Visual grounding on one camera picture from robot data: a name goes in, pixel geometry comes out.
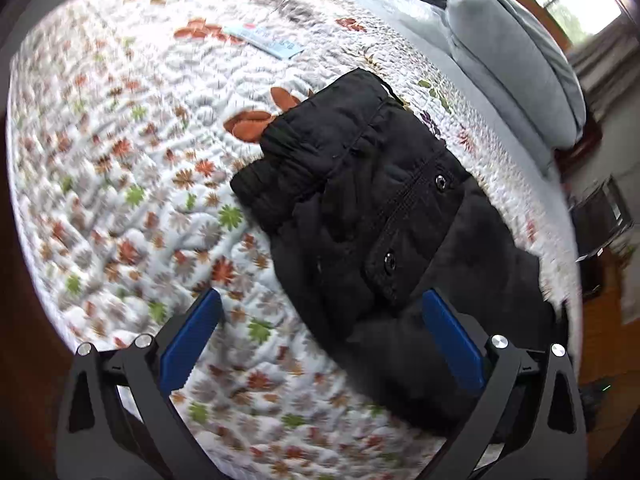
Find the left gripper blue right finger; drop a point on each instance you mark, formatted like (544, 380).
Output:
(459, 339)

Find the dark wooden headboard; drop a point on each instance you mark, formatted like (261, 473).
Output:
(570, 159)

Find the black mesh office chair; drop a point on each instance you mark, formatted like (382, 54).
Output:
(600, 218)

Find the folded grey-blue duvet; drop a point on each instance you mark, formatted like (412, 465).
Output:
(508, 41)

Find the white label on bedspread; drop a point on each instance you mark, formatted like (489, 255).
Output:
(265, 40)

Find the grey curtain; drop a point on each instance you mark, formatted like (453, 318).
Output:
(607, 65)

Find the floral quilted bedspread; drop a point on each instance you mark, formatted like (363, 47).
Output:
(119, 168)

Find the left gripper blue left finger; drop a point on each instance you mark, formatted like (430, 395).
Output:
(183, 338)

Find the black pants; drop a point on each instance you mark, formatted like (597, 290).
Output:
(365, 210)

